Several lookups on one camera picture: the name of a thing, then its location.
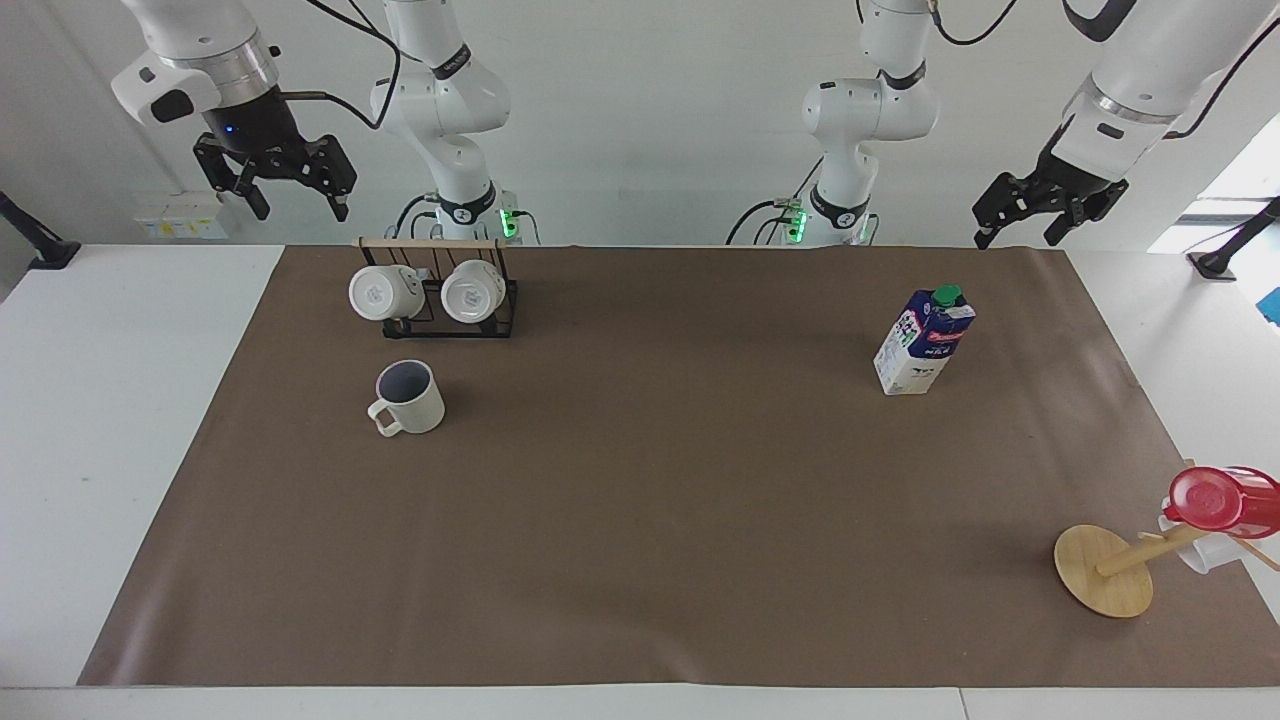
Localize red plastic cup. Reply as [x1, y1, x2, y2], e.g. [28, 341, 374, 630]
[1162, 465, 1280, 542]

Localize wooden mug tree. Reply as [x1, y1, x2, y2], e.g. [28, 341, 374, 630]
[1053, 524, 1280, 619]

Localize white wall socket box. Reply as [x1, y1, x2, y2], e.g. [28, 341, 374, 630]
[134, 194, 230, 242]

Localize blue and white milk carton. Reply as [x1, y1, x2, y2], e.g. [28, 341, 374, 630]
[872, 283, 978, 397]

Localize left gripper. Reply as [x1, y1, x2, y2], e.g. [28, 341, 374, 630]
[973, 118, 1130, 250]

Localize black cable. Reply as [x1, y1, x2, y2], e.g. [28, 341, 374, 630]
[928, 0, 1021, 47]
[726, 198, 807, 247]
[279, 0, 403, 131]
[395, 193, 443, 242]
[1163, 45, 1280, 141]

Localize white plastic cup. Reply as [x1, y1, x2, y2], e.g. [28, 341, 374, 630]
[1157, 510, 1242, 575]

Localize black wire mug rack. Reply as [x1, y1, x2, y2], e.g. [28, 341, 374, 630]
[357, 236, 520, 340]

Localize cream mug with handle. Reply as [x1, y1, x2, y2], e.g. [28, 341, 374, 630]
[366, 359, 446, 439]

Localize white mug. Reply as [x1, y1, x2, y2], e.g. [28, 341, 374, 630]
[440, 259, 508, 325]
[348, 264, 427, 324]

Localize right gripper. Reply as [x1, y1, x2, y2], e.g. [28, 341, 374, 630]
[193, 86, 359, 224]

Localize black stand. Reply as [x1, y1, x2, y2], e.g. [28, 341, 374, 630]
[0, 190, 82, 272]
[1186, 196, 1280, 282]

